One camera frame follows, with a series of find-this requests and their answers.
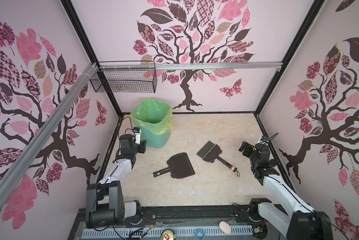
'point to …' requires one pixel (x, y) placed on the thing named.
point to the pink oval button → (225, 227)
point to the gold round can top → (167, 235)
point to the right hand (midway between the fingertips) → (251, 143)
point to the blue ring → (200, 233)
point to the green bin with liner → (155, 119)
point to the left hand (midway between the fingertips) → (141, 141)
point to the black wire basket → (127, 76)
